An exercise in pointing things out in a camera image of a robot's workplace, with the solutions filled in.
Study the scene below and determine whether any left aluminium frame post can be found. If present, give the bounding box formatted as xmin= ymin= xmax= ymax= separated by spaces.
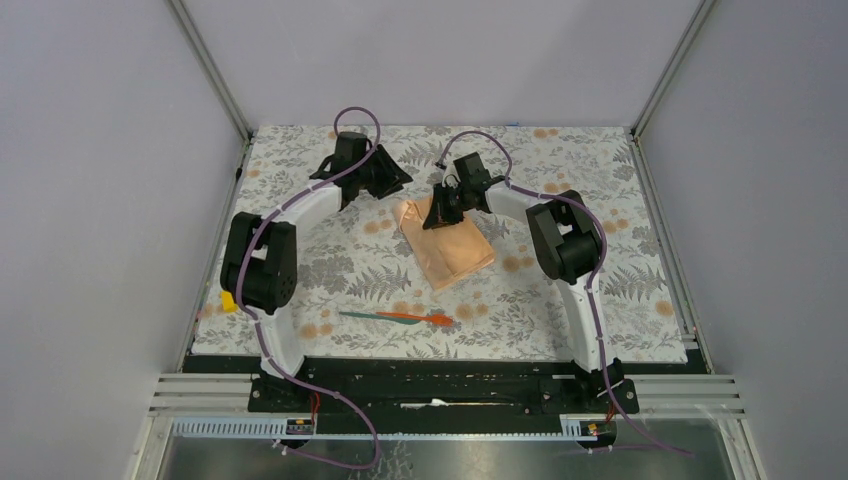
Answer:
xmin=165 ymin=0 xmax=254 ymax=142

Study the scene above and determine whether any orange cloth napkin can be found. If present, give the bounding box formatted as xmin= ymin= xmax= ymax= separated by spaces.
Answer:
xmin=393 ymin=197 xmax=495 ymax=291

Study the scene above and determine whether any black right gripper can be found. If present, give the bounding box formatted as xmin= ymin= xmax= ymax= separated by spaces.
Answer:
xmin=424 ymin=182 xmax=472 ymax=231

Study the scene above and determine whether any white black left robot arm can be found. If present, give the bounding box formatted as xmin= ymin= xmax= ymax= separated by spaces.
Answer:
xmin=220 ymin=131 xmax=412 ymax=411

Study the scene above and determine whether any aluminium frame post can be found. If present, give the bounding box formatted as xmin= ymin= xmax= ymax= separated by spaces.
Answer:
xmin=630 ymin=0 xmax=719 ymax=138
xmin=165 ymin=0 xmax=254 ymax=142

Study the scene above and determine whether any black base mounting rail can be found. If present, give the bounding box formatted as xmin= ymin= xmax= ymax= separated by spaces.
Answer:
xmin=182 ymin=354 xmax=705 ymax=436

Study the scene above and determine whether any right aluminium frame post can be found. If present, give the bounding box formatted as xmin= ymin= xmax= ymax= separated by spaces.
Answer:
xmin=630 ymin=0 xmax=719 ymax=138

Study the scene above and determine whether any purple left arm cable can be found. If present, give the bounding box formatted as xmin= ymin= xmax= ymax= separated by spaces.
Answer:
xmin=235 ymin=107 xmax=384 ymax=470

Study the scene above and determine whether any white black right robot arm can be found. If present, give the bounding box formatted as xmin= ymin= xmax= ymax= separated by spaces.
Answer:
xmin=423 ymin=153 xmax=624 ymax=412

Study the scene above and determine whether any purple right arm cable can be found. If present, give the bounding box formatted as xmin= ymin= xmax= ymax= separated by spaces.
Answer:
xmin=434 ymin=129 xmax=694 ymax=458

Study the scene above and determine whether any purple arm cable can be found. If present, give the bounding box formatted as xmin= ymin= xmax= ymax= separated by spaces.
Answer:
xmin=434 ymin=129 xmax=694 ymax=458
xmin=235 ymin=107 xmax=384 ymax=470

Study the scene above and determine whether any teal plastic knife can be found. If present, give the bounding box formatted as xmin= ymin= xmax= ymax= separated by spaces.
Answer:
xmin=338 ymin=311 xmax=421 ymax=325

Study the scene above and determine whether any orange plastic fork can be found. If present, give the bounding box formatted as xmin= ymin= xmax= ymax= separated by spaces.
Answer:
xmin=377 ymin=312 xmax=454 ymax=327

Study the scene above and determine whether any floral patterned tablecloth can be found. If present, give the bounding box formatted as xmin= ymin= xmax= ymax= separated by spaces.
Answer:
xmin=190 ymin=124 xmax=690 ymax=364

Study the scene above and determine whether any yellow toy block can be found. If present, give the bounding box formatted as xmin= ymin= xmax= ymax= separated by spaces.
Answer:
xmin=220 ymin=291 xmax=239 ymax=313

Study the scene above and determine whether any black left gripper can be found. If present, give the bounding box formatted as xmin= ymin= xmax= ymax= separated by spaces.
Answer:
xmin=353 ymin=144 xmax=411 ymax=198

